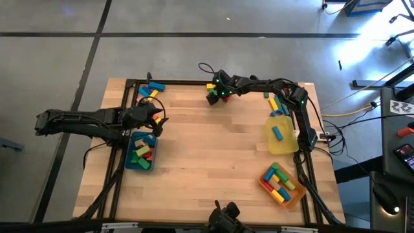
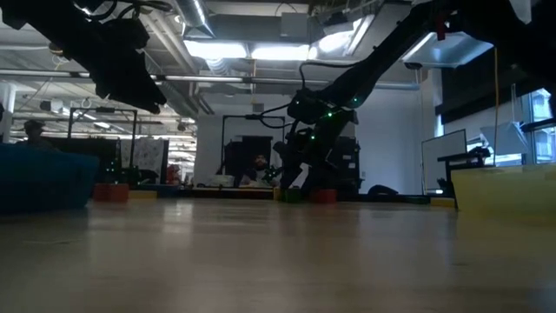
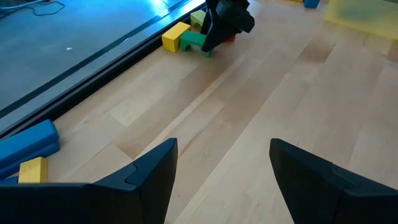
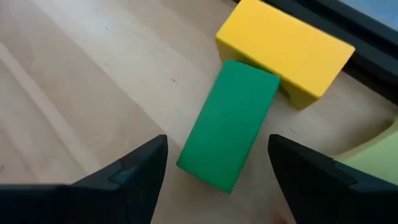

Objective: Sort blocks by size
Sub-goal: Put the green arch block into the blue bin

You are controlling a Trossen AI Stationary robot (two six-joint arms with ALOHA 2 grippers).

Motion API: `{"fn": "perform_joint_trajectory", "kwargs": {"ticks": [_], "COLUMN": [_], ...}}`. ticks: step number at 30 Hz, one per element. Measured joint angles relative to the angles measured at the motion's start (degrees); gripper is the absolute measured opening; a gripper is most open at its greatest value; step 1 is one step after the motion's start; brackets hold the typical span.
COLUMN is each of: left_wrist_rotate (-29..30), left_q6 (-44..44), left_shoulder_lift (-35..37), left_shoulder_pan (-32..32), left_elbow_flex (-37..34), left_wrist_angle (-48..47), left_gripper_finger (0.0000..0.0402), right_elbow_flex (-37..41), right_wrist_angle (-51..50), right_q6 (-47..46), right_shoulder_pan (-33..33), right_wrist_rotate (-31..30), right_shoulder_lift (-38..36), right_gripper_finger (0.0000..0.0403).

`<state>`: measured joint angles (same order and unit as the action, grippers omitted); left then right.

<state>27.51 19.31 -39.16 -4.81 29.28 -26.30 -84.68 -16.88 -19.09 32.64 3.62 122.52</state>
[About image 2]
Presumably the ceiling light panel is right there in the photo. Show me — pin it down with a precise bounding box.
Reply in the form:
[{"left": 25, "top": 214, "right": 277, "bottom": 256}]
[
  {"left": 250, "top": 44, "right": 312, "bottom": 62},
  {"left": 184, "top": 40, "right": 248, "bottom": 60}
]

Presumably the window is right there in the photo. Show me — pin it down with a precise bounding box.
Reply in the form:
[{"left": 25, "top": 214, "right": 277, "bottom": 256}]
[{"left": 527, "top": 89, "right": 556, "bottom": 165}]

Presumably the black desk equipment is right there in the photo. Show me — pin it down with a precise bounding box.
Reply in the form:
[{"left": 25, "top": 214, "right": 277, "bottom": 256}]
[{"left": 437, "top": 146, "right": 492, "bottom": 171}]

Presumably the blue bin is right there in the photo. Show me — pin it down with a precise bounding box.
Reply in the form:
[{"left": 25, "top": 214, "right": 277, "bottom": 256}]
[{"left": 0, "top": 143, "right": 100, "bottom": 214}]

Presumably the white patterned sheet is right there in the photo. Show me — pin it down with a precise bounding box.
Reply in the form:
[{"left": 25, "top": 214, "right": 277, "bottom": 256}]
[{"left": 120, "top": 137, "right": 169, "bottom": 175}]

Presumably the grey ceiling pipe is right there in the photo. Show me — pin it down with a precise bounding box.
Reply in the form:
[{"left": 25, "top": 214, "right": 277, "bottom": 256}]
[{"left": 0, "top": 69, "right": 420, "bottom": 91}]

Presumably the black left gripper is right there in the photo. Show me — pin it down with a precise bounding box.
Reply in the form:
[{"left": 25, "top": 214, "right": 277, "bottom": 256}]
[{"left": 84, "top": 19, "right": 169, "bottom": 116}]

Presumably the whiteboard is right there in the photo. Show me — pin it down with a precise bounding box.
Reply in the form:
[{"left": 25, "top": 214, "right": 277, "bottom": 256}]
[{"left": 420, "top": 129, "right": 468, "bottom": 192}]

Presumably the person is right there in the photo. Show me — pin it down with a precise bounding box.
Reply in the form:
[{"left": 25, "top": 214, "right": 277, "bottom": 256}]
[
  {"left": 21, "top": 120, "right": 56, "bottom": 151},
  {"left": 242, "top": 154, "right": 280, "bottom": 188}
]

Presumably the red block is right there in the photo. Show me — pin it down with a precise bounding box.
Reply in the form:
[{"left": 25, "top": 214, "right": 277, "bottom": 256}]
[
  {"left": 310, "top": 188, "right": 338, "bottom": 204},
  {"left": 93, "top": 183, "right": 130, "bottom": 203}
]

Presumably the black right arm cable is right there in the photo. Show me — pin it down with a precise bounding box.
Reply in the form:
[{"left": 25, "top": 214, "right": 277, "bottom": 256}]
[{"left": 245, "top": 60, "right": 361, "bottom": 130}]

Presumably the blue block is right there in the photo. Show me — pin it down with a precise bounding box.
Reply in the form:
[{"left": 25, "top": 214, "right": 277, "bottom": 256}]
[{"left": 145, "top": 184, "right": 180, "bottom": 197}]

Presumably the black frame rig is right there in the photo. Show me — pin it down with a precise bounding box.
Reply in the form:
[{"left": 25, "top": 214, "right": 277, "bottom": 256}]
[
  {"left": 68, "top": 107, "right": 138, "bottom": 170},
  {"left": 221, "top": 115, "right": 287, "bottom": 183}
]

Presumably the ceiling air unit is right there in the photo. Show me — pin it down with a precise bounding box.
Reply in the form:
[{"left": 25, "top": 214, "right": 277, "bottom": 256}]
[{"left": 401, "top": 30, "right": 496, "bottom": 70}]

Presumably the white storage box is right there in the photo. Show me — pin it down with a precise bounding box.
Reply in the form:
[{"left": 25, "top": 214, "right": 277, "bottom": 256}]
[{"left": 208, "top": 173, "right": 235, "bottom": 189}]

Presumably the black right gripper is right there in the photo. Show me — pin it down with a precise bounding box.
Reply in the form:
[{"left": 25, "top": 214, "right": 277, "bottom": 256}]
[{"left": 272, "top": 124, "right": 349, "bottom": 195}]

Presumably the black bag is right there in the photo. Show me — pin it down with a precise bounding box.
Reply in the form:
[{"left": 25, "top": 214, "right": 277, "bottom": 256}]
[{"left": 367, "top": 185, "right": 399, "bottom": 196}]

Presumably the yellow bin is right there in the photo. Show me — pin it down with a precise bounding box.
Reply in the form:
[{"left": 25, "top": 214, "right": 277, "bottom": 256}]
[{"left": 450, "top": 164, "right": 556, "bottom": 221}]

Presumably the black cabinet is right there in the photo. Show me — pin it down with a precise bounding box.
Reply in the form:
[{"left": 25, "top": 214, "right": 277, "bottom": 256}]
[
  {"left": 329, "top": 137, "right": 361, "bottom": 195},
  {"left": 224, "top": 136, "right": 274, "bottom": 187}
]

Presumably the silver air duct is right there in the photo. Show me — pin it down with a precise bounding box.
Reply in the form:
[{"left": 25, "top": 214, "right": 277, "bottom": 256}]
[{"left": 175, "top": 0, "right": 215, "bottom": 38}]

